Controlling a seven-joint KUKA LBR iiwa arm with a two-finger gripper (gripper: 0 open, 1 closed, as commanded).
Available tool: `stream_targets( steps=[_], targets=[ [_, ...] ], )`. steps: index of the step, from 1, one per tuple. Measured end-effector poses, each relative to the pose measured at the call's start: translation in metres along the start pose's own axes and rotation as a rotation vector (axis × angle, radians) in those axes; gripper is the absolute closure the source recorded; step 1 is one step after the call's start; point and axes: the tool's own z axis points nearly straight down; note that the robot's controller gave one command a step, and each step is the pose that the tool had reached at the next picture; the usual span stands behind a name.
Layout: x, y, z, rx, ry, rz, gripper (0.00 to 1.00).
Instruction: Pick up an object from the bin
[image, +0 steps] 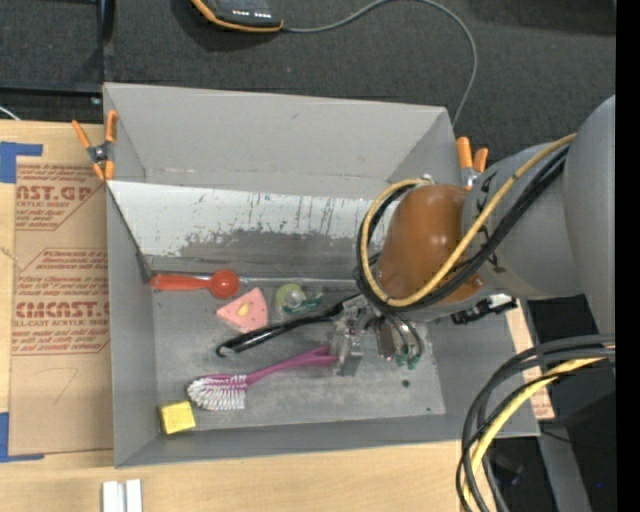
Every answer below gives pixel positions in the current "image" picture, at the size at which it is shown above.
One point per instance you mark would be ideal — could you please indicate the pink dish brush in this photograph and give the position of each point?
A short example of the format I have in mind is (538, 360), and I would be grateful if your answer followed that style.
(225, 392)

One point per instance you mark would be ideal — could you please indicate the black cylinder on white bracket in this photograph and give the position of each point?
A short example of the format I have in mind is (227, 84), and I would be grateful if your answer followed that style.
(475, 312)

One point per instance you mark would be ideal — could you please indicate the brown cardboard board, red print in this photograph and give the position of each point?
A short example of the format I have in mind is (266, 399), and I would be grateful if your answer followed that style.
(60, 280)

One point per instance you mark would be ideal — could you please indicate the pink toy wedge slice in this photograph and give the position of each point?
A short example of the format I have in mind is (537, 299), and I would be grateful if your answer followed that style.
(245, 312)

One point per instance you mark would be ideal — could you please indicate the clear glass thing, green inside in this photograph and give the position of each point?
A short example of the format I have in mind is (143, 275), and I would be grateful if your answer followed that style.
(292, 298)

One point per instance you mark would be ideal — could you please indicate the yellow sponge cube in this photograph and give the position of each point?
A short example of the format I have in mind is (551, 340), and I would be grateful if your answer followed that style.
(177, 417)

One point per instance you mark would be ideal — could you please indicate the red measuring spoon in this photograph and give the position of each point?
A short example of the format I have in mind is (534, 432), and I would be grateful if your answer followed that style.
(225, 283)

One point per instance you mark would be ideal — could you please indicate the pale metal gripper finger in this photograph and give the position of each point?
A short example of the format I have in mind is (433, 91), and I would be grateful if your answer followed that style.
(351, 364)
(341, 342)

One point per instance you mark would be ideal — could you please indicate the grey metal bin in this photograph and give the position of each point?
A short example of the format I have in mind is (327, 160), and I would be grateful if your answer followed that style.
(300, 400)

